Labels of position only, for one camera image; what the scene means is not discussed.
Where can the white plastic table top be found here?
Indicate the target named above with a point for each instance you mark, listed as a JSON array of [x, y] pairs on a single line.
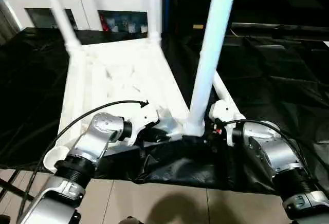
[[123, 75]]

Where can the white plastic table leg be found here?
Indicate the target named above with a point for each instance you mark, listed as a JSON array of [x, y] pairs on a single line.
[[154, 8], [213, 44], [223, 93], [61, 13]]

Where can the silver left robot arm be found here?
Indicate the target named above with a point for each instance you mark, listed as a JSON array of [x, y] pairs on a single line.
[[92, 142]]

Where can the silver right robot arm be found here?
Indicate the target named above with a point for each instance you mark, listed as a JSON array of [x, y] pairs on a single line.
[[277, 157]]

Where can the black plastic table mat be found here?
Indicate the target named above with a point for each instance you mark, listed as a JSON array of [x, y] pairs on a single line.
[[277, 80]]

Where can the small tan tag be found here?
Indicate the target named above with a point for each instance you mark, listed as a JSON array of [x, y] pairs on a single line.
[[198, 26]]

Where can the black metal stand leg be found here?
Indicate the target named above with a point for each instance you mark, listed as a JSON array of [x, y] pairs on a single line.
[[13, 185]]

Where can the white glass-door cabinet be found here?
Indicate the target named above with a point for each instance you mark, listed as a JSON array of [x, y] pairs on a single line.
[[77, 0]]

